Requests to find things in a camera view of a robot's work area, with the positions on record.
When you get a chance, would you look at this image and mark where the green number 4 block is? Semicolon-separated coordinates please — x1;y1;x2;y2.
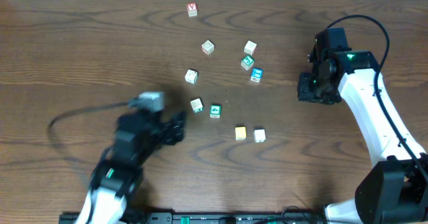
210;104;221;118

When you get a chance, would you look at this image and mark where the yellow wooden block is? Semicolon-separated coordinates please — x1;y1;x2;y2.
235;126;247;140

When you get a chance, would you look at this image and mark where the wooden block teal side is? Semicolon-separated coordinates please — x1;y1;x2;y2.
253;129;266;142

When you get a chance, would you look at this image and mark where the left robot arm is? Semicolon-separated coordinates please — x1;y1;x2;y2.
76;110;186;223

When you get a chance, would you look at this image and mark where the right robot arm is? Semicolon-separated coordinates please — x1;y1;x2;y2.
298;46;427;223

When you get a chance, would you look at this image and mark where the wooden block green side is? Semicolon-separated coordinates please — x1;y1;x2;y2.
190;98;204;114

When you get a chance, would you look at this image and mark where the wooden block patterned top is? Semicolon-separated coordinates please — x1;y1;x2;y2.
185;69;199;84

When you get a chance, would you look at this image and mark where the blue letter block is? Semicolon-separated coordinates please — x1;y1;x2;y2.
250;68;263;83

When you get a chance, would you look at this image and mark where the green J letter block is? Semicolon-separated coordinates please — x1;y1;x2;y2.
241;55;255;71

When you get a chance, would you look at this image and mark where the plain wooden block upper right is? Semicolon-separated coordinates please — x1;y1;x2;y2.
244;40;257;55

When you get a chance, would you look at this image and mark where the wooden block red side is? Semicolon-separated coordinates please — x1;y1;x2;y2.
201;40;215;55

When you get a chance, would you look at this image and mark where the red V letter block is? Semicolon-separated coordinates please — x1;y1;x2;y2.
187;3;198;17

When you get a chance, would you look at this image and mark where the right black cable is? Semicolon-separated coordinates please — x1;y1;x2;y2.
326;14;428;181

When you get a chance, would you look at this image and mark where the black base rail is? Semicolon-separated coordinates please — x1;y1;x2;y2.
58;211;328;224

